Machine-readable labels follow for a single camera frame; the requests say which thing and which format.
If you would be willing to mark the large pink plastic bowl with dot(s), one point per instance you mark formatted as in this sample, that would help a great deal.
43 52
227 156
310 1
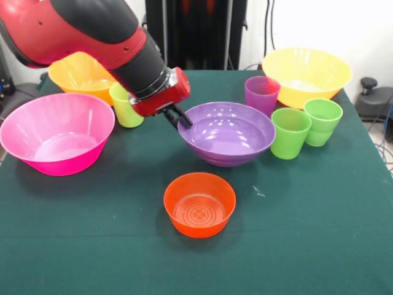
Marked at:
55 147

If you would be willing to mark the purple plastic cup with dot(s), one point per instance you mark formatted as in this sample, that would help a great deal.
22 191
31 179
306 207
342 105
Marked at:
261 98

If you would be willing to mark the green plastic cup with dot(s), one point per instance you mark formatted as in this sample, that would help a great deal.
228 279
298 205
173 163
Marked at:
122 113
290 135
324 123

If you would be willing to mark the purple plastic bowl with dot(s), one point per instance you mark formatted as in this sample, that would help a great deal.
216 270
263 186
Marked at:
227 135

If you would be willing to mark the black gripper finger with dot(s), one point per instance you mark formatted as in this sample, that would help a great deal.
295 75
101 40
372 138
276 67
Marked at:
183 118
173 120

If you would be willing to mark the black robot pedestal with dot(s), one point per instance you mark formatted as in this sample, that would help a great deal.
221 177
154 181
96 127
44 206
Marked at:
199 30

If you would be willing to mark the grey round stand base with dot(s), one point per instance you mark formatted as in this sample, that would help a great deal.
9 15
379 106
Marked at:
26 90

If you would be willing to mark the black knobbed stand base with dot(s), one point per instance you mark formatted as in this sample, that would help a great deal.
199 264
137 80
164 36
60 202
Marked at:
377 101

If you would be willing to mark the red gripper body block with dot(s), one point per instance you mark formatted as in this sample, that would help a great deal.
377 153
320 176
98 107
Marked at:
165 98

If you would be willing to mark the small red plastic bowl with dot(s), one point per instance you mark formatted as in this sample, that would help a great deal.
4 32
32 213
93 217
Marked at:
199 224

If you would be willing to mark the dark green table cloth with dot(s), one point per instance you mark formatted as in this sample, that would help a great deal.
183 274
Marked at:
92 246

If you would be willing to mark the black equipment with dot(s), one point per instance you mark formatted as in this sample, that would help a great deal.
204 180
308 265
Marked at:
6 80

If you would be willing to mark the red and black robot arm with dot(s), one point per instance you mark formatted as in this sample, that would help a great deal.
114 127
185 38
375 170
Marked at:
76 30

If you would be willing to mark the large orange plastic bowl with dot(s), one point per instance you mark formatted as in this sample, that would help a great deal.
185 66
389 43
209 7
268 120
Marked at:
307 67
76 77

